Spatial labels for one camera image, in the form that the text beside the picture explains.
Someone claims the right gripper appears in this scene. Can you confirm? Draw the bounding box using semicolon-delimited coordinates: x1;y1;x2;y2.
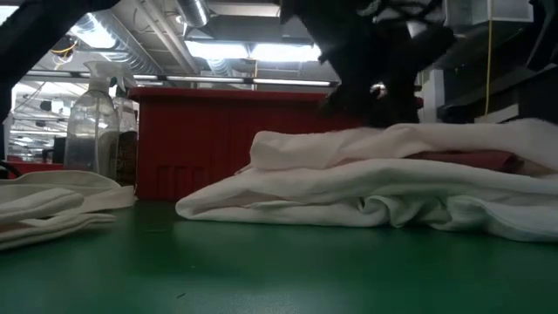
278;0;459;128

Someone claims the white linen shirt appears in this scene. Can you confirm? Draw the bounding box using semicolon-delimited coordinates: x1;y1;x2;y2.
175;117;558;243

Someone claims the maroon garment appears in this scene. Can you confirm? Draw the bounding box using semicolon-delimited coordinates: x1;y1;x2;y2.
405;150;524;174

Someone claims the red plastic laundry bin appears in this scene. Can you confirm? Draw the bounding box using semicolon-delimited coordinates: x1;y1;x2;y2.
128;86;363;201

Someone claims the grey ceiling box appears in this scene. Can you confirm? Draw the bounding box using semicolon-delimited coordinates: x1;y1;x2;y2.
282;12;307;41

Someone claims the long ceiling light bar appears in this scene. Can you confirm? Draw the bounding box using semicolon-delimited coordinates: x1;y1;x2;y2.
25;70;341;89

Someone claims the green table mat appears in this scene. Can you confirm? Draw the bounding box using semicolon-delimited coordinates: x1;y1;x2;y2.
0;200;558;314

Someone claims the clear spray bottle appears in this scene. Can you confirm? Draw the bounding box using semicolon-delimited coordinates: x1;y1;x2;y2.
64;60;132;180

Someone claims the white canvas tote bag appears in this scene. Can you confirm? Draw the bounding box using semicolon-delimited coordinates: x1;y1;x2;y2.
0;169;137;252

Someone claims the red crate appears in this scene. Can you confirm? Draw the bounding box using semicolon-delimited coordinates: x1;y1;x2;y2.
7;161;65;175

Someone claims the yellow hanging cable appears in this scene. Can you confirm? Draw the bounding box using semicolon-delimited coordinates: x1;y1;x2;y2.
485;20;493;115

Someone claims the black ceiling cable reel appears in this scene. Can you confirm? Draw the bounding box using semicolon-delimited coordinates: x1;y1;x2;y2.
51;37;80;58

